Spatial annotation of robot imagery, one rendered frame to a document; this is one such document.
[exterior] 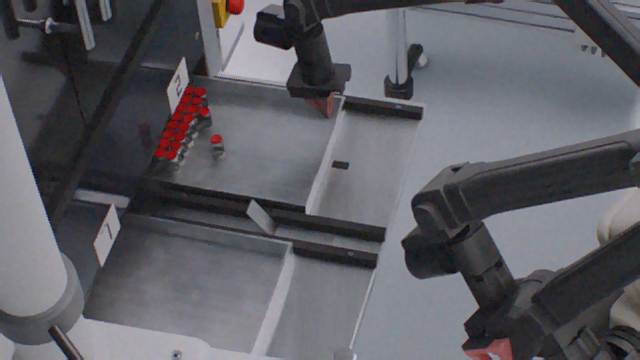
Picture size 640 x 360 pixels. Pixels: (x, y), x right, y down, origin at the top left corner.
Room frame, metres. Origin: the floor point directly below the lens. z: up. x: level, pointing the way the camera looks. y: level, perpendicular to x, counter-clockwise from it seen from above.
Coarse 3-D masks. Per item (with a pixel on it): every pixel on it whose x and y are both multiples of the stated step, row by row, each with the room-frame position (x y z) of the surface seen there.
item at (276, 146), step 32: (224, 96) 1.70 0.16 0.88; (256, 96) 1.69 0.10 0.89; (288, 96) 1.67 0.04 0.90; (224, 128) 1.62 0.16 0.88; (256, 128) 1.61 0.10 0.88; (288, 128) 1.60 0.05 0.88; (320, 128) 1.60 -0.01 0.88; (192, 160) 1.55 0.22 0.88; (224, 160) 1.54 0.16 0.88; (256, 160) 1.53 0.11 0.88; (288, 160) 1.53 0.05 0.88; (320, 160) 1.49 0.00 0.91; (192, 192) 1.46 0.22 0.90; (224, 192) 1.44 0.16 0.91; (256, 192) 1.46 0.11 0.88; (288, 192) 1.45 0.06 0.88
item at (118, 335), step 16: (0, 336) 0.70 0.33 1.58; (112, 336) 0.69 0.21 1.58; (128, 336) 0.69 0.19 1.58; (144, 336) 0.69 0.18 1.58; (160, 336) 0.68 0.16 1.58; (176, 336) 0.68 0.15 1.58; (0, 352) 0.68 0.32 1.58; (112, 352) 0.67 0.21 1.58; (128, 352) 0.67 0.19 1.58; (144, 352) 0.67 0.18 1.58; (160, 352) 0.67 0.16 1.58; (176, 352) 0.67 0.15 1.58; (192, 352) 0.66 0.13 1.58; (208, 352) 0.67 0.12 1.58; (224, 352) 0.69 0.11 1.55; (240, 352) 0.69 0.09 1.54
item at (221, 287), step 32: (128, 224) 1.41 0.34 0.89; (160, 224) 1.39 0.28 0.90; (192, 224) 1.38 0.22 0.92; (128, 256) 1.35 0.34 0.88; (160, 256) 1.34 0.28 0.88; (192, 256) 1.33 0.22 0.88; (224, 256) 1.33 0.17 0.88; (256, 256) 1.32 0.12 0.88; (288, 256) 1.29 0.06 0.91; (96, 288) 1.28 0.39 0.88; (128, 288) 1.28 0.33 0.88; (160, 288) 1.27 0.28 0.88; (192, 288) 1.27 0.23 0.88; (224, 288) 1.26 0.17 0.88; (256, 288) 1.26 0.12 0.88; (96, 320) 1.22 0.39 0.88; (128, 320) 1.21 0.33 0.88; (160, 320) 1.21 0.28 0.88; (192, 320) 1.20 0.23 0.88; (224, 320) 1.20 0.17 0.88; (256, 320) 1.19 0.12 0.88; (256, 352) 1.12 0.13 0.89
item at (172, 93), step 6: (180, 66) 1.62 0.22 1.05; (180, 72) 1.62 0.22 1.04; (186, 72) 1.64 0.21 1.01; (174, 78) 1.59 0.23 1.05; (180, 78) 1.61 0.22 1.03; (186, 78) 1.64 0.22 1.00; (174, 84) 1.59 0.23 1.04; (180, 84) 1.61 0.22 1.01; (186, 84) 1.63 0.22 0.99; (168, 90) 1.57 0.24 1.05; (174, 90) 1.59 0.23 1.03; (168, 96) 1.56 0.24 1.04; (174, 96) 1.58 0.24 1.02; (180, 96) 1.60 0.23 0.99; (174, 102) 1.58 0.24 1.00; (174, 108) 1.57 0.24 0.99
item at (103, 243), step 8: (112, 208) 1.32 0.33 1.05; (112, 216) 1.31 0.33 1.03; (104, 224) 1.28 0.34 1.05; (112, 224) 1.30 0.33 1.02; (104, 232) 1.28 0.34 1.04; (112, 232) 1.30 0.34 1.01; (96, 240) 1.25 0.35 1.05; (104, 240) 1.27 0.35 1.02; (112, 240) 1.29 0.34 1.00; (96, 248) 1.24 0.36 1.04; (104, 248) 1.26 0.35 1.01; (104, 256) 1.26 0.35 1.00
